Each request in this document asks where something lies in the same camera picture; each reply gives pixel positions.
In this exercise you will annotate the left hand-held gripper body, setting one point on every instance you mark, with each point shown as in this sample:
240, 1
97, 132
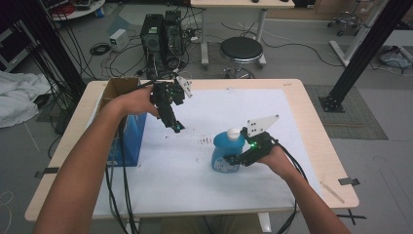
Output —
168, 92

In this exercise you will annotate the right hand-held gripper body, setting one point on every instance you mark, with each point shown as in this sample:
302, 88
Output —
261, 146

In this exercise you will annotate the blue bottle with white cap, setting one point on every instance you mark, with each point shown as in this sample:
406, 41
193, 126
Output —
225, 149

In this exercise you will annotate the person's right hand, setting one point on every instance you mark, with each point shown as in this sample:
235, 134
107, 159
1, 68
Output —
279, 161

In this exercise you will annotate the person's left hand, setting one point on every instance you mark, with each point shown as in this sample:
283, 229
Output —
136, 100

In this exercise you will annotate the blue cardboard box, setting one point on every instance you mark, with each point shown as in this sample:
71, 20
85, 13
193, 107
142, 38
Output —
133, 139

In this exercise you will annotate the white table mat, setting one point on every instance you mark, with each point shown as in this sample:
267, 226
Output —
195, 182

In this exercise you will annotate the light wooden table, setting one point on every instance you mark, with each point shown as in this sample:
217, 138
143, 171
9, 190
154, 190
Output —
311, 130

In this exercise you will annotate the black computer tower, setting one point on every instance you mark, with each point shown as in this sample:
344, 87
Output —
173, 32
152, 39

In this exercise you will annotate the person's olive trousers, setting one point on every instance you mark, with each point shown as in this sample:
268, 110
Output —
211, 226

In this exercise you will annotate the small white device box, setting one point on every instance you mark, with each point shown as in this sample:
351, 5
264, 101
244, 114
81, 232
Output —
118, 39

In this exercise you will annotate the black round stool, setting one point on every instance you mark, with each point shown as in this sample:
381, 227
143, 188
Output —
242, 48

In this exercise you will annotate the thin wooden stick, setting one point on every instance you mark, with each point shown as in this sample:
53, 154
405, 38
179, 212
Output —
331, 192

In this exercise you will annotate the black tape strip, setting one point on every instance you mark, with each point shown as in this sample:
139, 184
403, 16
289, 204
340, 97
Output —
48, 171
349, 181

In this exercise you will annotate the grey floor mat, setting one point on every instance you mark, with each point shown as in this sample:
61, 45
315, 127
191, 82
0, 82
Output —
357, 123

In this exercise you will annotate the light wooden background desk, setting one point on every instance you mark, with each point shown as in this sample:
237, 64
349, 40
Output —
240, 3

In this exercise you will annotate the round white table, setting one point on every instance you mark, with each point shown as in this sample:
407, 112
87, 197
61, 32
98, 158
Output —
81, 11

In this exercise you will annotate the white metal stand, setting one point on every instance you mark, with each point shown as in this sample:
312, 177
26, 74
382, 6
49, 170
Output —
360, 35

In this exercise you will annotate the white crumpled cloth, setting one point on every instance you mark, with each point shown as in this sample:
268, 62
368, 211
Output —
19, 97

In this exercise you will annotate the wheeled chair base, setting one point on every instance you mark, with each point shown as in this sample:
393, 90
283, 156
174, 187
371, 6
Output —
345, 21

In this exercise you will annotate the black metal frame post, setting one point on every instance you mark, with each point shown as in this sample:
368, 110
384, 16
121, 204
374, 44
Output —
363, 52
48, 42

